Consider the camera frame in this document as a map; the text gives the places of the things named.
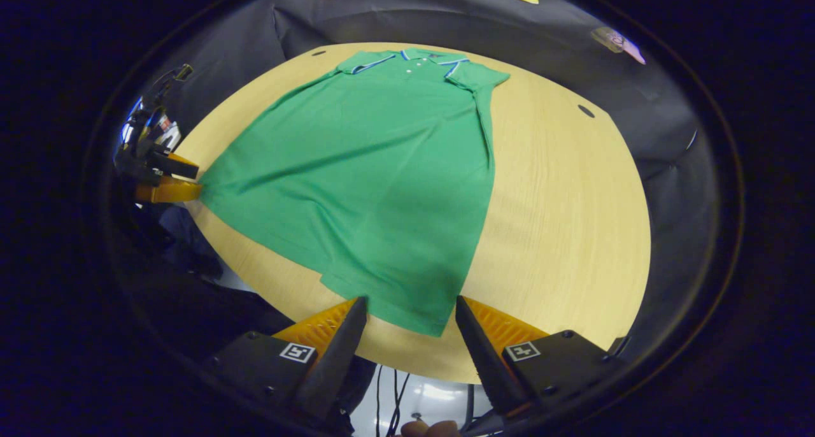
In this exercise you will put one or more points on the black backdrop cloth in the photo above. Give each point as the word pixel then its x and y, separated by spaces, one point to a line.
pixel 541 35

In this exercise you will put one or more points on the green T-shirt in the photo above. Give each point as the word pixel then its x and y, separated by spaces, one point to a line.
pixel 369 182

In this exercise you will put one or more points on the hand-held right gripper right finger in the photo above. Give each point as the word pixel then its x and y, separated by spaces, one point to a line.
pixel 487 360

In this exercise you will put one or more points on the black round table grommet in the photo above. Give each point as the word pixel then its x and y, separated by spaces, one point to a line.
pixel 586 111

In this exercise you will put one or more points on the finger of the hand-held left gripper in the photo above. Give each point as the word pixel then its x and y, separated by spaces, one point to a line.
pixel 169 190
pixel 175 166

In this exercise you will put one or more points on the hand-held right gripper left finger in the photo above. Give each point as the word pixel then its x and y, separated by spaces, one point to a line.
pixel 337 360

